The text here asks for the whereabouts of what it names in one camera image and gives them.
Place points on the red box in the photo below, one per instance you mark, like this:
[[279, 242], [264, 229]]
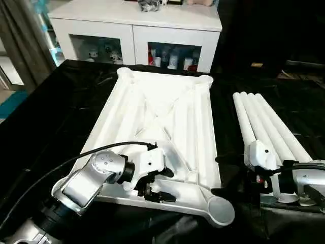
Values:
[[195, 68]]

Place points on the grey curtain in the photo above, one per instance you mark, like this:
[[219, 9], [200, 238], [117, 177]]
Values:
[[23, 38]]

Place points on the teal floor mat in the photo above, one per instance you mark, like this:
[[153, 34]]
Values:
[[12, 104]]

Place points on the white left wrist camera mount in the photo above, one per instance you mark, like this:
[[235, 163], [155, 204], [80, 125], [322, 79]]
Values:
[[149, 162]]

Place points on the red bottle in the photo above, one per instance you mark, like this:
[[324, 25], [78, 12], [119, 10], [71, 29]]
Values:
[[152, 56]]

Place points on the tiny white figure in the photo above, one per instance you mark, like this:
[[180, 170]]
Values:
[[165, 2]]

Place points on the white display cabinet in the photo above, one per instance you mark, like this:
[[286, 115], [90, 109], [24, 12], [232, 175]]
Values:
[[137, 17]]

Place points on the white plastic table top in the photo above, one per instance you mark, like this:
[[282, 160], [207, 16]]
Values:
[[165, 114]]

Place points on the dark grey figurine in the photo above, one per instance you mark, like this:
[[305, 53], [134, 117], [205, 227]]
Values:
[[149, 5]]

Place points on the light blue rack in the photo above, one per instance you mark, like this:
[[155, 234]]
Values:
[[54, 53]]

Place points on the white cup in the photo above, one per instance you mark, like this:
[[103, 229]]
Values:
[[157, 62]]

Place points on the dark low furniture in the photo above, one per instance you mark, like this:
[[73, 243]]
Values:
[[299, 76]]

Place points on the black cabinet with gold label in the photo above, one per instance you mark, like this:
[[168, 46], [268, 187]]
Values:
[[241, 38]]

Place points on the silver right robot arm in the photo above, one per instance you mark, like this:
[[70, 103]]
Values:
[[309, 175]]

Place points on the small white figurine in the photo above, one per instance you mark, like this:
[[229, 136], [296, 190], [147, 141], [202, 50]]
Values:
[[92, 56]]

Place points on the grey door frame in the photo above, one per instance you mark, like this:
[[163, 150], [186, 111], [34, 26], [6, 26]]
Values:
[[12, 76]]

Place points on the white jar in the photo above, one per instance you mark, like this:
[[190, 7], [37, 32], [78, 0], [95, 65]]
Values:
[[173, 62], [188, 63]]

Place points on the white plastic table leg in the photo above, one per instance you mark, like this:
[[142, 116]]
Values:
[[244, 119], [255, 119], [274, 119], [264, 119]]

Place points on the pink plush toy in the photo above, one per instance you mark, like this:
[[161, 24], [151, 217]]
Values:
[[200, 2]]

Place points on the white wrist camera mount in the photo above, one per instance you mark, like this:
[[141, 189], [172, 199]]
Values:
[[149, 162], [259, 152]]

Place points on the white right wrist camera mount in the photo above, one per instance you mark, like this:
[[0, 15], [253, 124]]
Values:
[[259, 152]]

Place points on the black mat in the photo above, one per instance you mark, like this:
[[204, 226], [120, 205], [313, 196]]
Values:
[[50, 114]]

